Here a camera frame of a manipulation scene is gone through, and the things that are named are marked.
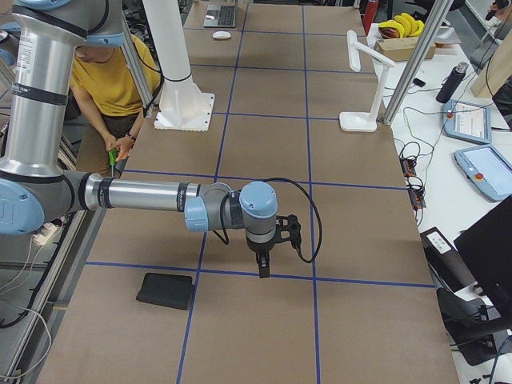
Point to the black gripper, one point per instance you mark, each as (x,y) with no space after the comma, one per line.
(261,247)

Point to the black mouse pad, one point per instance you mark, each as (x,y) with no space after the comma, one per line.
(169,290)

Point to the grey laptop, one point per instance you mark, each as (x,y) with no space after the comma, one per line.
(220,16)

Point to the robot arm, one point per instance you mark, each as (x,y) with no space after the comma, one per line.
(36,190)

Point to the white desk lamp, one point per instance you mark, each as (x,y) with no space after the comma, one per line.
(362,103)

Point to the white computer mouse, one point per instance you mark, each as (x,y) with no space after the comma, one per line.
(221,35)

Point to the orange black electronics board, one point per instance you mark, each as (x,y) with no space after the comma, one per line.
(408,167)

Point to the black box with white label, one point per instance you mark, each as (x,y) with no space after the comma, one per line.
(445,260)

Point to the white power strip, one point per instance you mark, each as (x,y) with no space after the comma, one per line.
(45,233)

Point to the person in yellow shirt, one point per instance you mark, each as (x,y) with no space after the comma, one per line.
(108,98)

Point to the black monitor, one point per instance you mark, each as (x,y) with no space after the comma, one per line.
(485,248)

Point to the small black square device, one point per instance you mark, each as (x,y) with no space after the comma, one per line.
(418,82)

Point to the near blue teach pendant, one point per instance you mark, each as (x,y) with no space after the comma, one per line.
(487,169)

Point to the blue teach pendant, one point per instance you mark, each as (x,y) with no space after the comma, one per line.
(467,122)
(487,169)

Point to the cardboard box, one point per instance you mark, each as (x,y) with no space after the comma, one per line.
(397,49)

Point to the far blue teach pendant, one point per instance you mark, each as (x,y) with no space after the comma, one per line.
(467,122)

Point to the black water bottle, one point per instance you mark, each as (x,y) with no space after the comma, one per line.
(452,82)

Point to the red cylinder tube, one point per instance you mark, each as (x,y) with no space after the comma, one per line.
(369,14)

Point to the yellow banana bunch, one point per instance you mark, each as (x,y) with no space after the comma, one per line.
(401,26)

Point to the white camera pole with base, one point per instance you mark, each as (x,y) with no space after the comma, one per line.
(182,105)

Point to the green handled tool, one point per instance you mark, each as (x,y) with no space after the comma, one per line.
(113,155)

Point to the aluminium frame post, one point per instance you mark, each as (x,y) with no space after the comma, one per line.
(434,20)

